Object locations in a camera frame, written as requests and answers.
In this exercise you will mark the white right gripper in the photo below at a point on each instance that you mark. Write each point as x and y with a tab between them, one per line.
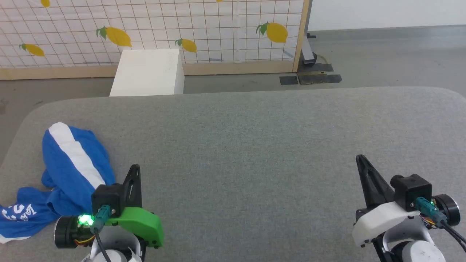
382	218

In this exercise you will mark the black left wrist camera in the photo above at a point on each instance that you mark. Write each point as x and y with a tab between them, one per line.
107	198

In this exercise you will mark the grey metal stand leg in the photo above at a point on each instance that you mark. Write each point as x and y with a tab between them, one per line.
309	51

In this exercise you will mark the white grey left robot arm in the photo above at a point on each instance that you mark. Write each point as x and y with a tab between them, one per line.
67	231

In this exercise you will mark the lemon print grid curtain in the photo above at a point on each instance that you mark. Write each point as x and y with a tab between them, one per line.
218	22

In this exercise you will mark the blue garment with white stripe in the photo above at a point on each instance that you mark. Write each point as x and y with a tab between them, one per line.
62	174

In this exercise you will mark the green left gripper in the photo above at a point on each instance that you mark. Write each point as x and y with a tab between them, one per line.
145	223

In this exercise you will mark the lemon-print grid partition panel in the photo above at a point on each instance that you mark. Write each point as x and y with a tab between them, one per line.
236	68

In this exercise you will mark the black floor tape patch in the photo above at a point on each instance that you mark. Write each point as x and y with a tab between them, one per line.
320	79
288	80

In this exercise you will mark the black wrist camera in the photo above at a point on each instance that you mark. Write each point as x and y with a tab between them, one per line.
413	189
107	198

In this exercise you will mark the white box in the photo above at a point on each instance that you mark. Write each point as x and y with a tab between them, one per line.
149	72

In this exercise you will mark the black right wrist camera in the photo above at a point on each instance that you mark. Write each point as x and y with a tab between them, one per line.
413	189

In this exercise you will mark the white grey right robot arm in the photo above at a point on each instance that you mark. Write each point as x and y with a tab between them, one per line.
418	254

